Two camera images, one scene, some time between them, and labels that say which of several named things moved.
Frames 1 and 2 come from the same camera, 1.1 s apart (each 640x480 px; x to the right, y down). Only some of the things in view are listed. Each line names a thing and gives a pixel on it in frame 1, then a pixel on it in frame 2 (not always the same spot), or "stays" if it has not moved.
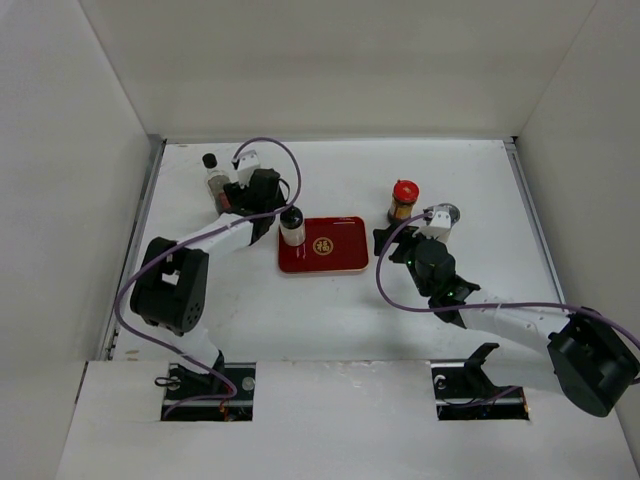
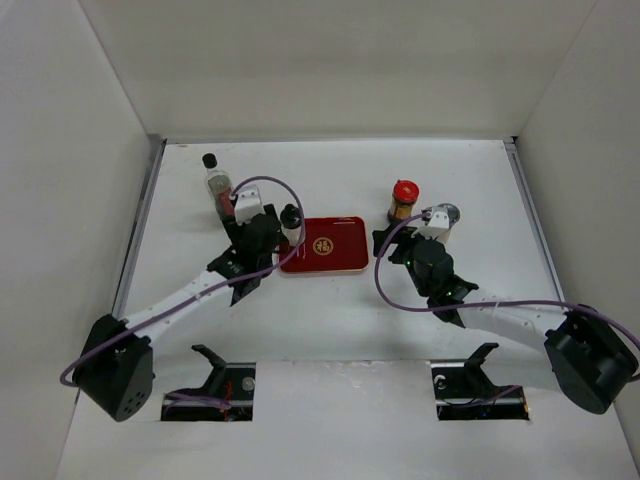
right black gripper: [405, 238] stays
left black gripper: [237, 194] -> [235, 230]
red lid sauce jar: [404, 195] stays
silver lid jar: [452, 210] stays
